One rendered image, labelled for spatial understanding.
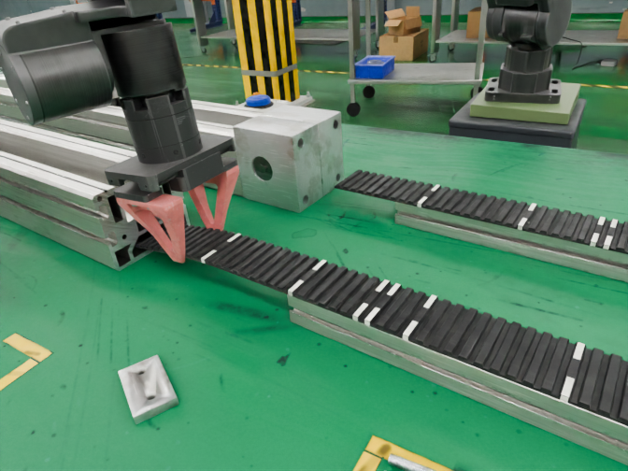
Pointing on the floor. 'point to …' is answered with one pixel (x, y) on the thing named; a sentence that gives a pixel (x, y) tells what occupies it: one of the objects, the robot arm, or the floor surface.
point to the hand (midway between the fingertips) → (196, 241)
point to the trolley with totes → (405, 72)
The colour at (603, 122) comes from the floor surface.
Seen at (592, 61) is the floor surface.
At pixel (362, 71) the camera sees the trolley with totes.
